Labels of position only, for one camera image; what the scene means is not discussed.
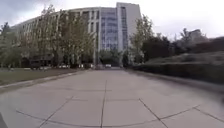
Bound row of parked cars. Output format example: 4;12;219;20
19;63;114;71

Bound large pale building glass front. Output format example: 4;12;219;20
9;2;142;68

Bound grey concrete slab pavement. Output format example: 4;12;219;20
0;67;224;128

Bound tall leafy tree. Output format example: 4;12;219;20
130;14;155;65

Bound dark bushes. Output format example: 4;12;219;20
141;28;224;63

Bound row of trees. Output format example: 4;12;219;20
0;4;98;69

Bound dark trimmed hedge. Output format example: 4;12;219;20
128;61;224;84

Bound grass lawn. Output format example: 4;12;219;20
0;67;81;86

